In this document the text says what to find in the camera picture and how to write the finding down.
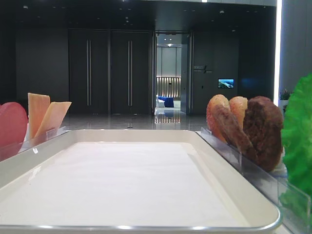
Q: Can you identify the red tomato slice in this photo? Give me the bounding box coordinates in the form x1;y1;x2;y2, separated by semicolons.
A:
0;102;28;147

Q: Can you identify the blue sofa in hallway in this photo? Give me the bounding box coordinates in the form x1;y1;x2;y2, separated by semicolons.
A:
158;96;174;108

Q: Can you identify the thin brown meat patty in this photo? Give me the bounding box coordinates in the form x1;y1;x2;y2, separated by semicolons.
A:
216;107;258;162

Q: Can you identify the large brown meat patty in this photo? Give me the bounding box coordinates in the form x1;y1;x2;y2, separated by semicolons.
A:
243;96;283;172

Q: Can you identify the orange cheese slice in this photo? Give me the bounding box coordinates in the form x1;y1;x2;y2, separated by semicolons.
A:
35;101;72;137
28;93;51;139

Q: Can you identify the sesame bun half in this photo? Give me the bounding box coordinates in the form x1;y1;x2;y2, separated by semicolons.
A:
229;96;248;129
206;94;230;143

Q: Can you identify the rear sesame bun half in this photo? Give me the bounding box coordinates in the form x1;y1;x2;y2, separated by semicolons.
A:
206;94;230;143

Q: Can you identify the right clear acrylic holder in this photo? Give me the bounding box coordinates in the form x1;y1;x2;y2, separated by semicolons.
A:
198;128;312;234

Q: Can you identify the left clear acrylic holder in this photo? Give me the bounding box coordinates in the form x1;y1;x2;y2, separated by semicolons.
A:
0;127;69;161

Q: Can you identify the small wall display screen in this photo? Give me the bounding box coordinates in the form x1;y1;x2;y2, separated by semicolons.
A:
218;79;234;89

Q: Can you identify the green lettuce leaf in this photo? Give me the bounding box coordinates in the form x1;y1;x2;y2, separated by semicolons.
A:
279;74;312;222

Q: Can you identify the rear orange cheese slice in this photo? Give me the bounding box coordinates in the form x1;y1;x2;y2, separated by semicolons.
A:
28;93;51;139

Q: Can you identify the dark double door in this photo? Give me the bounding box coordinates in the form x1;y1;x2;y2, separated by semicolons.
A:
69;30;108;114
111;31;149;114

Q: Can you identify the right dark double door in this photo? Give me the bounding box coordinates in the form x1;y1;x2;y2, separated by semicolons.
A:
111;31;149;114

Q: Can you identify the front orange cheese slice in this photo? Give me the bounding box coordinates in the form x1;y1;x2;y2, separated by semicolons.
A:
35;101;72;137

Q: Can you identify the white paper tray liner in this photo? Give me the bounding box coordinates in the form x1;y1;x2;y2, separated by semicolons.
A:
0;142;248;228

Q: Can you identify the clear acrylic holder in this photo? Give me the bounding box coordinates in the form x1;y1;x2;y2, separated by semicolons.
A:
0;127;69;161
198;128;312;234

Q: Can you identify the left dark double door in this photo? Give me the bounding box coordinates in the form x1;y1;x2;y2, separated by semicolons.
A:
69;30;108;114

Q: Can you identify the potted green plant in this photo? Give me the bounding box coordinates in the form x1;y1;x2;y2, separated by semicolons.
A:
279;89;292;100

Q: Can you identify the white rectangular serving tray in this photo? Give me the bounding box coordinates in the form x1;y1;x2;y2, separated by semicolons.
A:
0;130;282;234

